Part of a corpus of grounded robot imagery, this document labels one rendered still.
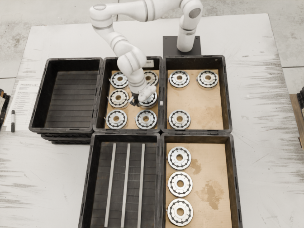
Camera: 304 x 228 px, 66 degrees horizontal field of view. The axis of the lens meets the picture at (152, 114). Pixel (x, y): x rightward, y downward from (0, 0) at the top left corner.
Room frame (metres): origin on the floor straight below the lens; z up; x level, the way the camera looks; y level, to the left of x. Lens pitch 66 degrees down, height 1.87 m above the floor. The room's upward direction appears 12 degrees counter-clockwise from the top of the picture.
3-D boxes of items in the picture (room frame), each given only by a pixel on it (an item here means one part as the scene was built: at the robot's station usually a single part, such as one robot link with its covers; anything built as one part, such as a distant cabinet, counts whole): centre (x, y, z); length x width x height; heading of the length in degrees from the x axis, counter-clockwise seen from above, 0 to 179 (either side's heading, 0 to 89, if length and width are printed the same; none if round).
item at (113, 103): (0.58, 0.15, 0.86); 0.10 x 0.10 x 0.01
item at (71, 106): (0.63, 0.37, 0.87); 0.40 x 0.30 x 0.11; 167
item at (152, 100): (0.55, 0.01, 0.88); 0.10 x 0.10 x 0.01
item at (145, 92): (0.52, 0.02, 1.05); 0.11 x 0.09 x 0.06; 32
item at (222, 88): (0.50, -0.21, 0.87); 0.40 x 0.30 x 0.11; 167
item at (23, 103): (0.76, 0.70, 0.70); 0.33 x 0.23 x 0.01; 169
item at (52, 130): (0.63, 0.37, 0.92); 0.40 x 0.30 x 0.02; 167
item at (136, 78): (0.53, 0.04, 1.14); 0.09 x 0.07 x 0.15; 109
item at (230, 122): (0.50, -0.21, 0.92); 0.40 x 0.30 x 0.02; 167
